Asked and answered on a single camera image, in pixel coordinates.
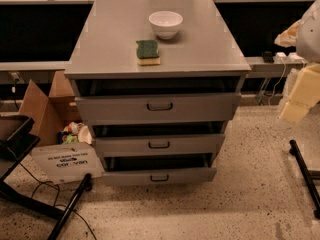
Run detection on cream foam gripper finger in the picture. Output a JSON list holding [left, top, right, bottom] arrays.
[[279, 64, 320, 123]]

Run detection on grey bottom drawer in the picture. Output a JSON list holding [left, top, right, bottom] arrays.
[[104, 154, 216, 185]]

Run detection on grey drawer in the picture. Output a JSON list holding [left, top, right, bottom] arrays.
[[75, 93, 240, 125], [94, 134, 225, 157], [104, 154, 216, 185]]

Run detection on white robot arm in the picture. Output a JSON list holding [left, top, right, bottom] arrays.
[[274, 0, 320, 123]]

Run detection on grey drawer cabinet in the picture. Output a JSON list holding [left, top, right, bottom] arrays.
[[64, 0, 252, 167]]

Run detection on grey middle drawer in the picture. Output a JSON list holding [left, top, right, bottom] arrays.
[[94, 134, 225, 157]]

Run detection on grey top drawer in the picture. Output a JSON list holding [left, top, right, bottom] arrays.
[[75, 93, 240, 125]]

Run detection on open cardboard box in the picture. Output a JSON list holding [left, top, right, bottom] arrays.
[[19, 71, 104, 184]]

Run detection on white power strip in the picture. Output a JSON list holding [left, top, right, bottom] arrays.
[[275, 52, 303, 63]]

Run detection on black adapter plug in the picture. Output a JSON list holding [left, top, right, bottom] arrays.
[[262, 51, 274, 63]]

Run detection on white ceramic bowl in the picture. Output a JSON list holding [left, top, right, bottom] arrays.
[[149, 11, 183, 39]]

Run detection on green yellow sponge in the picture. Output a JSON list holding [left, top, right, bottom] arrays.
[[136, 40, 160, 66]]

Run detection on toys in cardboard box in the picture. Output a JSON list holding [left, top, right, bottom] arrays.
[[58, 122, 92, 145]]

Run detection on black stand left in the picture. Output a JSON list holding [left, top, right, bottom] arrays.
[[0, 115, 91, 240]]

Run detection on white cable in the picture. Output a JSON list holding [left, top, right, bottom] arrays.
[[267, 57, 288, 107]]

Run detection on black floor cable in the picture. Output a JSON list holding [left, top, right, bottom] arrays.
[[6, 147, 98, 240]]

